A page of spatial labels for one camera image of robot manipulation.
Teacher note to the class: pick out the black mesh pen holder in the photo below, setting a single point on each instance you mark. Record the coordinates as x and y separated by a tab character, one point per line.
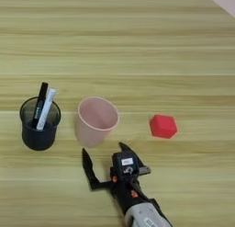
36	138

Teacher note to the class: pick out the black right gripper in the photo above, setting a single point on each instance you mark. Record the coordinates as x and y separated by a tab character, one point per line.
128	194

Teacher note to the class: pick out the black marker pen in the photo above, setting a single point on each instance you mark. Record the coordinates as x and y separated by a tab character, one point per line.
41	97

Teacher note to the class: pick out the red polyhedron block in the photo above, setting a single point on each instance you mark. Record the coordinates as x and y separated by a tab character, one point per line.
162	126

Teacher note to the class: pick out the pink plastic cup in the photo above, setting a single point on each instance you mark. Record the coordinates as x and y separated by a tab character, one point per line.
91	126

